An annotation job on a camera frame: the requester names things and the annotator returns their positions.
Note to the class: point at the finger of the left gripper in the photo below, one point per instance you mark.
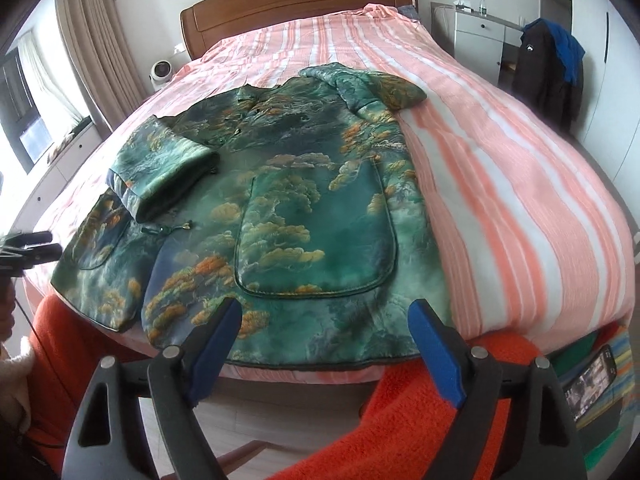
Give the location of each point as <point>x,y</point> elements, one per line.
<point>27,240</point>
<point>15,261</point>

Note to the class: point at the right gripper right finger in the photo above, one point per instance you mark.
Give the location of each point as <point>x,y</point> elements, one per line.
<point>540,440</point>

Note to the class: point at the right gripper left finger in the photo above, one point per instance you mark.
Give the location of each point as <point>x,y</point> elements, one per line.
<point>108,440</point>

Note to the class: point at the green patterned silk jacket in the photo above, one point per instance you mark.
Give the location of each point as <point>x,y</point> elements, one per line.
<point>300,201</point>

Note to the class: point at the black smartphone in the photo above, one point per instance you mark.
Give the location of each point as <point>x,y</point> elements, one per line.
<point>591,383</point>

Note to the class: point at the colourful striped bag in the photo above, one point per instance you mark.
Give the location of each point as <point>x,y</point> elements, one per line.
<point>605,428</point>

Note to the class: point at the white low drawer cabinet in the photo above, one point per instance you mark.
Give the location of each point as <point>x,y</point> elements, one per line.
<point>27,200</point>

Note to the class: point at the orange fleece blanket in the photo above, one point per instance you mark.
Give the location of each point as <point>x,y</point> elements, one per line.
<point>399,435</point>

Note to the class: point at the pink striped bed sheet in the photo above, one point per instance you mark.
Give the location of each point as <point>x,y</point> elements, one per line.
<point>528,236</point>

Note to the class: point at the small white fan heater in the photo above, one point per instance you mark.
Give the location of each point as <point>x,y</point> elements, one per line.
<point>161,73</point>

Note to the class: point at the beige curtain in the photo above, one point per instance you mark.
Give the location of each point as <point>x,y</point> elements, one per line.
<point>95,42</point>

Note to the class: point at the brown wooden headboard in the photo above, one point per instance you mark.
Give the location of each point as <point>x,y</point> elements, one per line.
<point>290,5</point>

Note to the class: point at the white wardrobe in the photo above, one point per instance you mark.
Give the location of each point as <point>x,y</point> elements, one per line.
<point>608,122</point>

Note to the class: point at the dark jacket on chair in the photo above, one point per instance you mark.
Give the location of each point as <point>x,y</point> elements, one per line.
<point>539,82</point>

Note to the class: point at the blue garment on chair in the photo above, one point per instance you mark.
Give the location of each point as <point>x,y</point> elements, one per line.
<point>567,49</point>

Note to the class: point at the white bedside cabinet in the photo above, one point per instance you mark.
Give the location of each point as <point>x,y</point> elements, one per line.
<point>485,45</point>

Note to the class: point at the clear bottle on cabinet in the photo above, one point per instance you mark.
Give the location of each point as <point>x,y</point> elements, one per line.
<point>482,5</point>

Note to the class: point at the window with dark frame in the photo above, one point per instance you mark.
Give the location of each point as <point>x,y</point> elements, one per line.
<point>41,103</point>

